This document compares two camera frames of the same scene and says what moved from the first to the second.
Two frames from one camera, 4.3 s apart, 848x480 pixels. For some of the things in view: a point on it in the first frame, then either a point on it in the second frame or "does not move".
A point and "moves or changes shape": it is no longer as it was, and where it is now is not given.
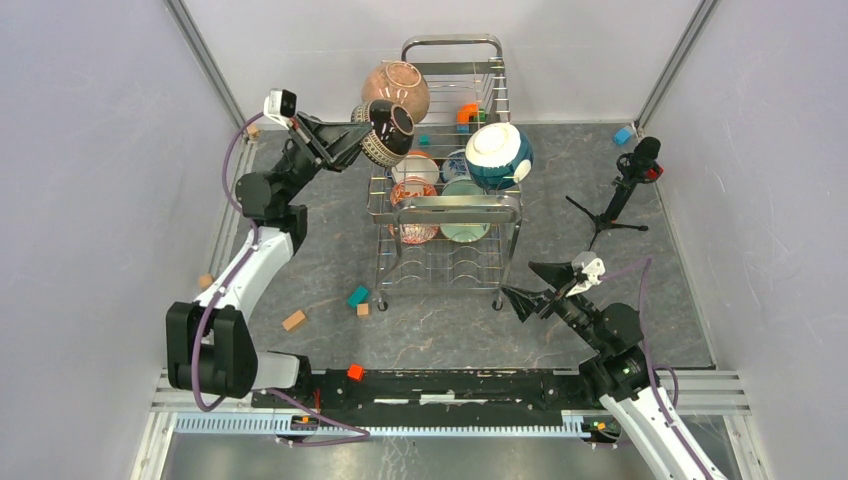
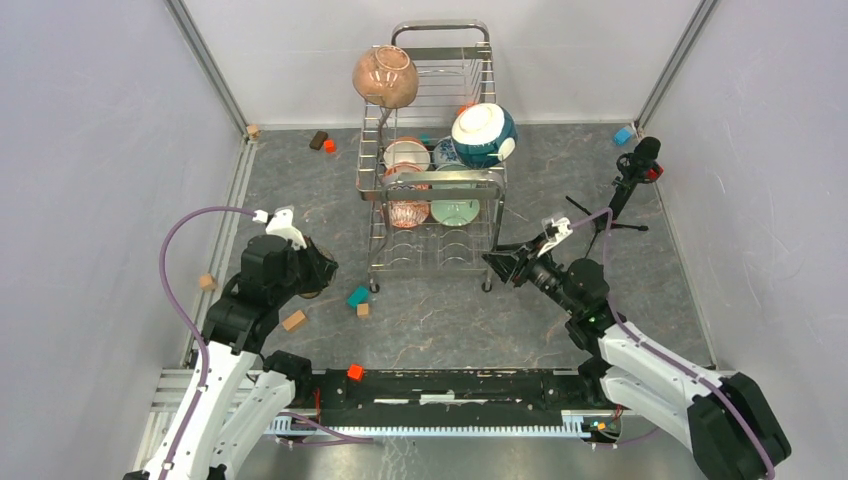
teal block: x=357 y=296 does not move
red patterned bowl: x=413 y=234 -> x=407 y=213
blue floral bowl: x=455 y=166 -> x=445 y=152
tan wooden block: x=293 y=320 does not move
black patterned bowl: x=385 y=142 -> x=322 y=269
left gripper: x=330 y=145 -> x=302 y=254
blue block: x=623 y=135 does not move
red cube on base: x=355 y=372 does not move
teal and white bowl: x=498 y=156 -> x=484 y=136
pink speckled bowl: x=398 y=82 moves or changes shape
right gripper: x=560 y=275 -> x=531 y=258
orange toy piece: x=465 y=111 does not move
